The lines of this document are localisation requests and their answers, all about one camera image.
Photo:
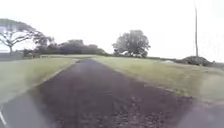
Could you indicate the round dark tree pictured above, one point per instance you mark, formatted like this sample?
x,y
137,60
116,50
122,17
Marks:
x,y
131,43

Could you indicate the grass strip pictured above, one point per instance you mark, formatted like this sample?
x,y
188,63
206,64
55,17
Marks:
x,y
26,71

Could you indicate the thin palm trunk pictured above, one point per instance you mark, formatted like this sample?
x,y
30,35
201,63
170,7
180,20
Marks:
x,y
196,33

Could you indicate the grass lawn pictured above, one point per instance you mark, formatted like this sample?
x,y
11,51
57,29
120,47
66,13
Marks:
x,y
166,75

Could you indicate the clump of dark trees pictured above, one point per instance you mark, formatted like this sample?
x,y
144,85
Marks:
x,y
76,48

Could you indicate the low dark bush mound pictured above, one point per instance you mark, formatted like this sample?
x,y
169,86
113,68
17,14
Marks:
x,y
196,61

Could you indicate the dark asphalt path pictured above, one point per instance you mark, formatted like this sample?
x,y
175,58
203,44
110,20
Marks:
x,y
100,93

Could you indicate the wide bare-branched tree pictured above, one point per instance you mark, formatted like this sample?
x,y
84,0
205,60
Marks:
x,y
10,42

